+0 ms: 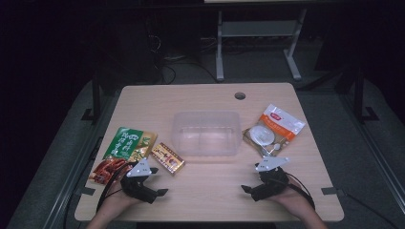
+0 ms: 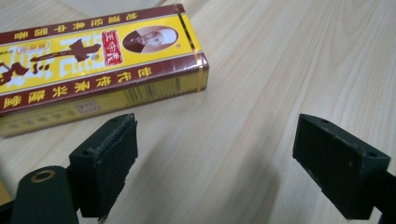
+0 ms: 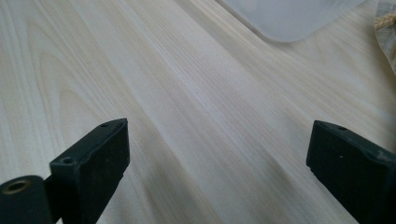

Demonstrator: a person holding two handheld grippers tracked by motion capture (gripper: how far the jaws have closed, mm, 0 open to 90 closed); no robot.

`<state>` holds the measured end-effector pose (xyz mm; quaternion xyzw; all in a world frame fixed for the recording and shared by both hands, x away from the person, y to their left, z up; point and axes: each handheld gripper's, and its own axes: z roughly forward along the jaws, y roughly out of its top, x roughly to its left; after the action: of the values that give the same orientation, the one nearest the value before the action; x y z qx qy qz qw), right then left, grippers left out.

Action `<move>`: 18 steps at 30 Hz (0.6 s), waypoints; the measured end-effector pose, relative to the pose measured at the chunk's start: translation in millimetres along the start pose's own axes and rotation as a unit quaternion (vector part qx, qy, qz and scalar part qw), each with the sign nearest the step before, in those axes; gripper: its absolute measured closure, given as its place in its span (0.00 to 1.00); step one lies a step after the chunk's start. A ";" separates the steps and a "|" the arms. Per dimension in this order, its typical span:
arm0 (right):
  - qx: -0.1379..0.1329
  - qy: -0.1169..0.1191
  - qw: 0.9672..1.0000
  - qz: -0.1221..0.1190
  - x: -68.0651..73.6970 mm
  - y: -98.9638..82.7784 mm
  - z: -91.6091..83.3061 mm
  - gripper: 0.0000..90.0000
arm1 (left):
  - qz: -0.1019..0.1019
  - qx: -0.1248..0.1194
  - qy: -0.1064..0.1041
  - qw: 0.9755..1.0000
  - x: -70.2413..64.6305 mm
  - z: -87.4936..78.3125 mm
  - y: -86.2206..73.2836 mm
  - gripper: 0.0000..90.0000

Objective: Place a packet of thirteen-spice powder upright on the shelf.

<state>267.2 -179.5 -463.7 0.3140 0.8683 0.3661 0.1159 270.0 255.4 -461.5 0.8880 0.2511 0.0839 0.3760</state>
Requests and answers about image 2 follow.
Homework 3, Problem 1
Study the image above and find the yellow and maroon carton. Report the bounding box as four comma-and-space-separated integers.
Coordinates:
0, 3, 210, 138

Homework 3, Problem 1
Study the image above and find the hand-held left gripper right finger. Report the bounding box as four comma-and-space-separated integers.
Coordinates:
291, 113, 391, 220

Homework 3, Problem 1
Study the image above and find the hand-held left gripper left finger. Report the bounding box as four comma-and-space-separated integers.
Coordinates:
68, 112, 139, 219

